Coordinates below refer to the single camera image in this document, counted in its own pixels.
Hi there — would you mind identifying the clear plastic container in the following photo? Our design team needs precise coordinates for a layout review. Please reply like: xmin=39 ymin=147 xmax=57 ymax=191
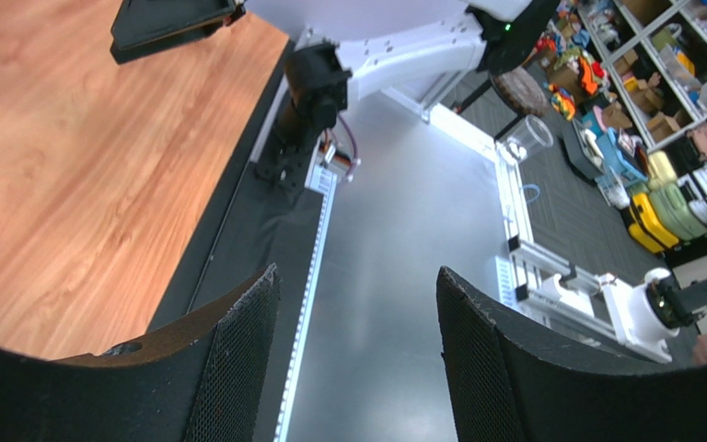
xmin=500 ymin=114 xmax=554 ymax=165

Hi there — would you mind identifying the white teleoperation device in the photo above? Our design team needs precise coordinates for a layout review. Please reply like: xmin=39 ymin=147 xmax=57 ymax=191
xmin=507 ymin=237 xmax=707 ymax=364

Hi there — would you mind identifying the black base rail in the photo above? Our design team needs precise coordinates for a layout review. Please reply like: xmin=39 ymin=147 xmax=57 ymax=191
xmin=149 ymin=43 xmax=324 ymax=441

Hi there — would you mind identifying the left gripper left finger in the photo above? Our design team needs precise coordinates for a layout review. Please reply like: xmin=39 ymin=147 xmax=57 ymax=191
xmin=0 ymin=265 xmax=281 ymax=441

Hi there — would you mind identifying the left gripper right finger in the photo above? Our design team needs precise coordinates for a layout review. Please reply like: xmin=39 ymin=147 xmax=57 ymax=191
xmin=436 ymin=267 xmax=707 ymax=441

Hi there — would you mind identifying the shelf with colourful items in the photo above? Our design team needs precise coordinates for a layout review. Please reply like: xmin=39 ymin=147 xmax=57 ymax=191
xmin=537 ymin=0 xmax=707 ymax=255

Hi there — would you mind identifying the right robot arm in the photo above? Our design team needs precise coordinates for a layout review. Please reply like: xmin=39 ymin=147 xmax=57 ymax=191
xmin=110 ymin=1 xmax=557 ymax=188

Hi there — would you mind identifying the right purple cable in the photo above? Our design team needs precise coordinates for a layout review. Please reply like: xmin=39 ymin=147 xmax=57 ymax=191
xmin=326 ymin=113 xmax=361 ymax=184

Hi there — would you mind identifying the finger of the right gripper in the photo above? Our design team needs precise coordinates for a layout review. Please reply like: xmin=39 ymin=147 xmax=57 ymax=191
xmin=110 ymin=0 xmax=246 ymax=64

